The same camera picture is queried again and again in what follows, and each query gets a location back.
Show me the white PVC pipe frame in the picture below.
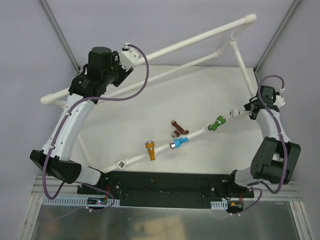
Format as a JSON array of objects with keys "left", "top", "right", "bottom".
[{"left": 39, "top": 13, "right": 258, "bottom": 175}]

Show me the brown water faucet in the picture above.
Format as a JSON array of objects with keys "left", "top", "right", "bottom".
[{"left": 171, "top": 120, "right": 190, "bottom": 139}]

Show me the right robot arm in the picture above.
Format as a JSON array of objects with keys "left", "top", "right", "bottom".
[{"left": 225, "top": 85, "right": 301, "bottom": 198}]

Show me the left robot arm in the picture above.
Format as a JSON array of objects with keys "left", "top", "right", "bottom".
[{"left": 30, "top": 46, "right": 140, "bottom": 195}]

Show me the white water faucet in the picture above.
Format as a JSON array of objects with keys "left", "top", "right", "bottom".
[{"left": 229, "top": 108, "right": 241, "bottom": 118}]

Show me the green water faucet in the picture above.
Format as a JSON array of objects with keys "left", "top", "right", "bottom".
[{"left": 206, "top": 115, "right": 226, "bottom": 131}]

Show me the orange water faucet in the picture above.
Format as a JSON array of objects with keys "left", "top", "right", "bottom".
[{"left": 145, "top": 140, "right": 156, "bottom": 161}]

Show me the blue water faucet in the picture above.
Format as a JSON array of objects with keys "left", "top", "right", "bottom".
[{"left": 169, "top": 137, "right": 189, "bottom": 150}]

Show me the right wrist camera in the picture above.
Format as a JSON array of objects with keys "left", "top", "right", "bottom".
[{"left": 274, "top": 87, "right": 286, "bottom": 108}]

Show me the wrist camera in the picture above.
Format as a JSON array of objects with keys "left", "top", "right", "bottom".
[
  {"left": 274, "top": 87, "right": 286, "bottom": 108},
  {"left": 119, "top": 44, "right": 140, "bottom": 71}
]

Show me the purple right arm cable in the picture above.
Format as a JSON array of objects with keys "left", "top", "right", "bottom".
[{"left": 247, "top": 74, "right": 288, "bottom": 195}]

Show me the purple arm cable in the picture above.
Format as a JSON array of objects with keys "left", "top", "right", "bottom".
[
  {"left": 247, "top": 74, "right": 288, "bottom": 195},
  {"left": 42, "top": 43, "right": 151, "bottom": 200}
]

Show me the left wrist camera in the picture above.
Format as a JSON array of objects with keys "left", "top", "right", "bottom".
[{"left": 119, "top": 44, "right": 140, "bottom": 71}]

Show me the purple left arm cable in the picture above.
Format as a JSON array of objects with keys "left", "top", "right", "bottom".
[{"left": 42, "top": 43, "right": 151, "bottom": 200}]

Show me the left aluminium frame post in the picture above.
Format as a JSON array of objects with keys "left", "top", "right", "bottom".
[{"left": 38, "top": 0, "right": 82, "bottom": 73}]

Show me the aluminium frame post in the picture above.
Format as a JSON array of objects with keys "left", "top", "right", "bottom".
[
  {"left": 253, "top": 0, "right": 304, "bottom": 76},
  {"left": 38, "top": 0, "right": 82, "bottom": 73}
]

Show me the right aluminium frame post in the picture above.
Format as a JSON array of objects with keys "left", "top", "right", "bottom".
[{"left": 253, "top": 0, "right": 304, "bottom": 76}]

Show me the aluminium front rail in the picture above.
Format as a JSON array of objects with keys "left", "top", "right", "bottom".
[{"left": 254, "top": 181, "right": 302, "bottom": 202}]

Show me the right white cable duct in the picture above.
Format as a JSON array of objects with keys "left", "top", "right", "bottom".
[{"left": 210, "top": 200, "right": 228, "bottom": 210}]

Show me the white cable duct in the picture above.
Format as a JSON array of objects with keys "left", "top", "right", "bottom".
[
  {"left": 210, "top": 200, "right": 228, "bottom": 210},
  {"left": 42, "top": 196, "right": 121, "bottom": 208}
]

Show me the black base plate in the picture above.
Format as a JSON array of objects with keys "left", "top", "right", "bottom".
[{"left": 77, "top": 171, "right": 254, "bottom": 209}]

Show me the left white cable duct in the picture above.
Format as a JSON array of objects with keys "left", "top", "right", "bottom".
[{"left": 42, "top": 196, "right": 121, "bottom": 208}]

